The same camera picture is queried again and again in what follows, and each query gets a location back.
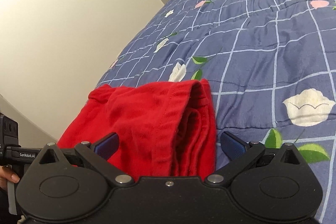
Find person's left hand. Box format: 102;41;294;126
0;166;20;191

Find blue checked floral quilt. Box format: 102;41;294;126
98;0;335;223

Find red pants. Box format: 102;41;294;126
58;79;217;179

